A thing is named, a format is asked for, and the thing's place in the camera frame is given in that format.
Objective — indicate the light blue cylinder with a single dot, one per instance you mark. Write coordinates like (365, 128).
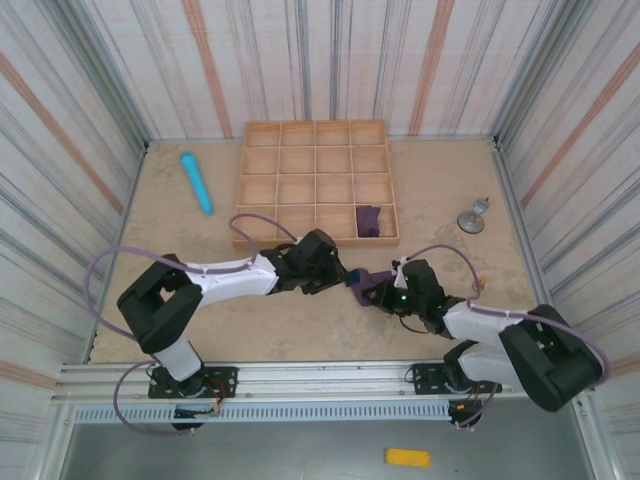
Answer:
(197, 182)

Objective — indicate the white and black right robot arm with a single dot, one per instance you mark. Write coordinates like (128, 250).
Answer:
(475, 322)

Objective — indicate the aluminium mounting rail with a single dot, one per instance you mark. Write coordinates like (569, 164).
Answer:
(325, 380)

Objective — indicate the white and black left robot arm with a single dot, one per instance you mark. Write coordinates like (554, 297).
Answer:
(235, 282)

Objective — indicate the small brass knob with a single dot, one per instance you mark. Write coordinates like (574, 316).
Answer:
(481, 285)

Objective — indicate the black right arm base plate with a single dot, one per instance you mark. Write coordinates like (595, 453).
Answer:
(422, 380)

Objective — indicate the aluminium frame bar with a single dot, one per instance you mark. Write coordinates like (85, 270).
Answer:
(520, 225)
(129, 200)

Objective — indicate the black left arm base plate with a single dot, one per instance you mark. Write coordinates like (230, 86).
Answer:
(225, 382)

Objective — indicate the purple knitted sock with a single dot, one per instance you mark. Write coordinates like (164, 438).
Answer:
(372, 281)
(367, 222)

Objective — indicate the wooden compartment tray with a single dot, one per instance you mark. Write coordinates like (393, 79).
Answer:
(295, 190)

